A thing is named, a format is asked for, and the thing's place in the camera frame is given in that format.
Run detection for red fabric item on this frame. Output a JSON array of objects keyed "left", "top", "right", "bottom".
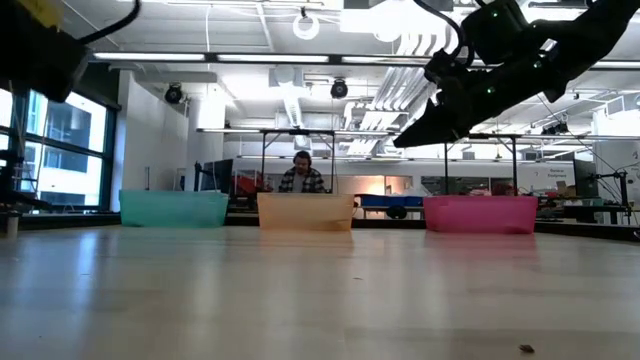
[{"left": 233, "top": 173, "right": 261, "bottom": 196}]

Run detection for overhead light bar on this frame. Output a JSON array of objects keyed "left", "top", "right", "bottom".
[{"left": 89, "top": 49, "right": 640, "bottom": 71}]

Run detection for small white post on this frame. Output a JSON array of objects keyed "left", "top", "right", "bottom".
[{"left": 4, "top": 211, "right": 22, "bottom": 239}]

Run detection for tall dark monitor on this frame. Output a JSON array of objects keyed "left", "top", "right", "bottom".
[{"left": 572, "top": 158, "right": 600, "bottom": 199}]

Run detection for black table edge rail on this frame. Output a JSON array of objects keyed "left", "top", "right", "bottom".
[{"left": 0, "top": 211, "right": 640, "bottom": 243}]

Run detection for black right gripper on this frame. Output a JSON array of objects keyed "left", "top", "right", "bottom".
[{"left": 393, "top": 59, "right": 569, "bottom": 149}]

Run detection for teal plastic bin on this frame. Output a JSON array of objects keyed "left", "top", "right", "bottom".
[{"left": 118, "top": 189, "right": 230, "bottom": 230}]

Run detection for blue storage bins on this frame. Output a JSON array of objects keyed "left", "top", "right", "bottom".
[{"left": 358, "top": 194, "right": 424, "bottom": 208}]

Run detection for person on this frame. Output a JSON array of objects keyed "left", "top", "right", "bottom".
[{"left": 277, "top": 150, "right": 327, "bottom": 195}]

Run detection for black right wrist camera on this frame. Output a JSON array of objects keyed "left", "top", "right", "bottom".
[{"left": 423, "top": 48, "right": 471, "bottom": 89}]

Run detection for orange plastic bin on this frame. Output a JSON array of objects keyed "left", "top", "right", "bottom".
[{"left": 256, "top": 192, "right": 356, "bottom": 232}]

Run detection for large black-framed window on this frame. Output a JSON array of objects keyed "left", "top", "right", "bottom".
[{"left": 0, "top": 87, "right": 119, "bottom": 211}]

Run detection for pink plastic bin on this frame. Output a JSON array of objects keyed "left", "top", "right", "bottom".
[{"left": 422, "top": 194, "right": 540, "bottom": 235}]

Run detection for dark monitor on stand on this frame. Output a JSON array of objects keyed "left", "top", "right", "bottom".
[{"left": 198, "top": 158, "right": 235, "bottom": 194}]

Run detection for white hanging ring light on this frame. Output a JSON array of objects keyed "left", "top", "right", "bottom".
[{"left": 291, "top": 6, "right": 322, "bottom": 42}]

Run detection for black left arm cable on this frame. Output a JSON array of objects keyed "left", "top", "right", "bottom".
[{"left": 79, "top": 0, "right": 142, "bottom": 45}]

